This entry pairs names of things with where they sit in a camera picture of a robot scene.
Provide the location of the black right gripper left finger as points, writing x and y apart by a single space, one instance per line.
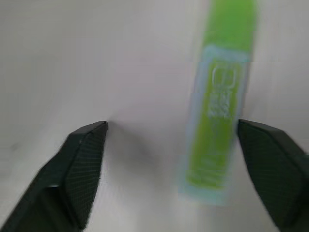
72 174

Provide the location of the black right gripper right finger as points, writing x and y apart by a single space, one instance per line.
272 169

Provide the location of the green highlighter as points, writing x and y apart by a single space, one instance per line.
218 125

